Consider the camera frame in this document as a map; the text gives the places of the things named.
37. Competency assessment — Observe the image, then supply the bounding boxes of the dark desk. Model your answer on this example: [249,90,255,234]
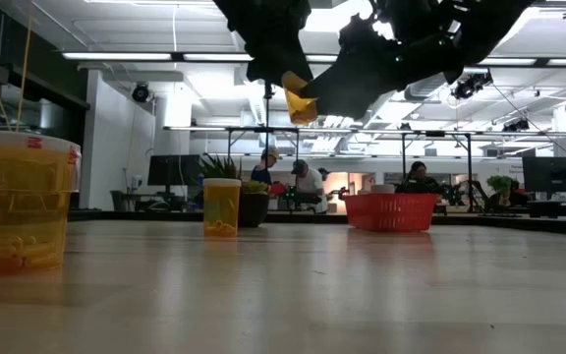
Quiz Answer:
[527,198,566,221]

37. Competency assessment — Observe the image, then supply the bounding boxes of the orange pill bottle white cap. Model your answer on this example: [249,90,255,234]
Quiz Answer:
[282,70,320,126]
[201,177,243,239]

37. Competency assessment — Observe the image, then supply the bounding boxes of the black tripod stand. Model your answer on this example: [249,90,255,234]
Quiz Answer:
[261,81,276,198]

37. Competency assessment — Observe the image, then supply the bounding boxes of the succulent plant in black pot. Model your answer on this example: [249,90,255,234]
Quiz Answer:
[198,152,271,229]

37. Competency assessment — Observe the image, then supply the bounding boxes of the black computer monitor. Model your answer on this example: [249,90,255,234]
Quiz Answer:
[147,153,202,199]
[521,155,566,194]

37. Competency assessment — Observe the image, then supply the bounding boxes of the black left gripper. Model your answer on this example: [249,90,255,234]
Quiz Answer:
[213,0,314,86]

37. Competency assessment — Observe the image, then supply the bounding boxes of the person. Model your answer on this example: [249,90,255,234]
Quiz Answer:
[250,145,285,187]
[394,160,446,195]
[290,158,329,214]

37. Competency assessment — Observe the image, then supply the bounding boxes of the green leafy plant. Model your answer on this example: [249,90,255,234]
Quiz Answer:
[485,174,515,195]

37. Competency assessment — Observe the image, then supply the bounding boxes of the dark waste bin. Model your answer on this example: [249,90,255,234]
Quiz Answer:
[109,189,133,212]

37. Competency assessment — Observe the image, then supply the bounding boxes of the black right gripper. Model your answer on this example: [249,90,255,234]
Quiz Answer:
[301,15,465,119]

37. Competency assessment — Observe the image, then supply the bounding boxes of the orange pill bottle red-marked cap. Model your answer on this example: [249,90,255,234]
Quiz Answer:
[0,130,84,274]

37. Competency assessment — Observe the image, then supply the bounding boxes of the black metal workstation frame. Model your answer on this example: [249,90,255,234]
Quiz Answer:
[394,128,477,213]
[163,125,301,191]

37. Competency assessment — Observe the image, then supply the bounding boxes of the red plastic mesh basket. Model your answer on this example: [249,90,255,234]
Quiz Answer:
[344,192,440,233]

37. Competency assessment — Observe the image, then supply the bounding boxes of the silver ventilation duct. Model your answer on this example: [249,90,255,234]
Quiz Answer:
[404,73,456,102]

